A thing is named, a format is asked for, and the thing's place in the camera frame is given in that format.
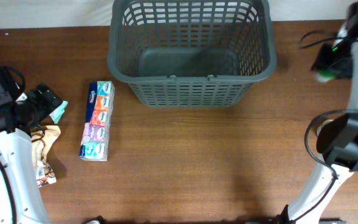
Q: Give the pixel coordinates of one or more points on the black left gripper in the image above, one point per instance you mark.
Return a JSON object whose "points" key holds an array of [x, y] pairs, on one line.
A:
{"points": [[46, 106]]}

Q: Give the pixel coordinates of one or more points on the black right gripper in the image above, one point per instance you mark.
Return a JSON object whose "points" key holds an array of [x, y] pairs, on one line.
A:
{"points": [[323, 58]]}

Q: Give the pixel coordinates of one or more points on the grey plastic basket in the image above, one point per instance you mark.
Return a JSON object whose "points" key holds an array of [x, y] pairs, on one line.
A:
{"points": [[191, 53]]}

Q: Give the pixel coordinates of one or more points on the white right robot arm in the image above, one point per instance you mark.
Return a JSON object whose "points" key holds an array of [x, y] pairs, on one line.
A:
{"points": [[331, 139]]}

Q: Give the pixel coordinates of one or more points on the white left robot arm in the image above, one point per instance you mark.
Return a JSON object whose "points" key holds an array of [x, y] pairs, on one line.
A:
{"points": [[20, 199]]}

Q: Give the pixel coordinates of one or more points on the beige Pantree snack bag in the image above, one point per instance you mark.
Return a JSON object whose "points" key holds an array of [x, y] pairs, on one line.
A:
{"points": [[43, 139]]}

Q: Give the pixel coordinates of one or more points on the teal wet wipes packet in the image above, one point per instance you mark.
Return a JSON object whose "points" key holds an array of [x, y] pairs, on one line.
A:
{"points": [[57, 113]]}

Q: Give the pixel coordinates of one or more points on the silver tin can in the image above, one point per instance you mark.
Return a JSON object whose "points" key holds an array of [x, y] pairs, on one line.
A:
{"points": [[321, 126]]}

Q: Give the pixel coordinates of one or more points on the Kleenex tissue multipack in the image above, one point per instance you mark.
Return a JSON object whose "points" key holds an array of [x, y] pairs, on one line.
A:
{"points": [[99, 108]]}

